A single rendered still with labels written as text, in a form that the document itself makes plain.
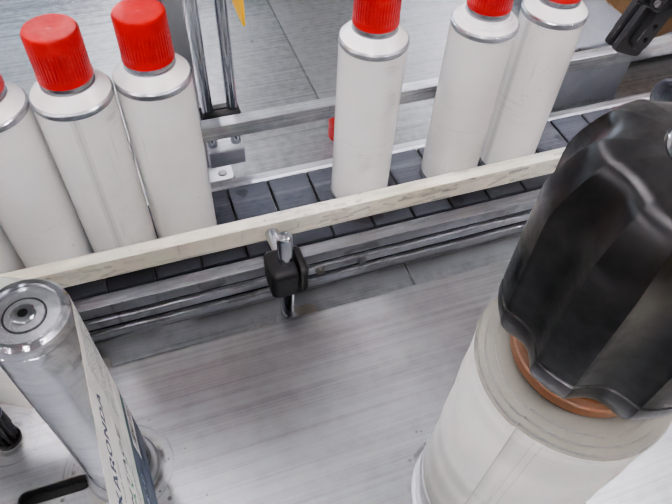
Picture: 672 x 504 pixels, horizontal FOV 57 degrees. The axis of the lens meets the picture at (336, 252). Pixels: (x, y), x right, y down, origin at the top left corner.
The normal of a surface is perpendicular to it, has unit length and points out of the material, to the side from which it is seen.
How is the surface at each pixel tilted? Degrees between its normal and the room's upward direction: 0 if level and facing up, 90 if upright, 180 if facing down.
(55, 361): 90
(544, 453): 93
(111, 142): 90
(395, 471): 0
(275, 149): 0
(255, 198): 0
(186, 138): 90
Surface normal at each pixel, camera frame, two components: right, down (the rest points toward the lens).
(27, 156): 0.87, 0.41
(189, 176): 0.61, 0.63
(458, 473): -0.86, 0.37
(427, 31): 0.04, -0.62
